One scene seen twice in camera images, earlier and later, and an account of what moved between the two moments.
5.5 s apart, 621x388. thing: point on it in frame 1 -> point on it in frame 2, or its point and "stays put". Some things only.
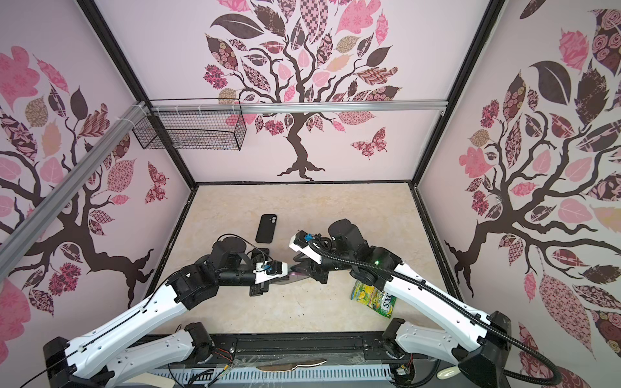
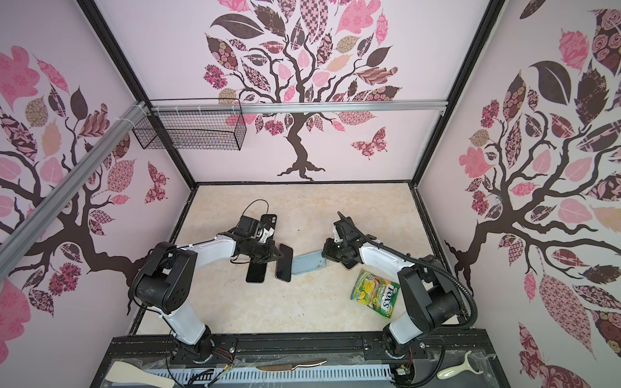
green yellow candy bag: (382, 301) stays put
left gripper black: (259, 288) -> (271, 249)
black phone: (266, 229) stays put
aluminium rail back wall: (297, 107) stays put
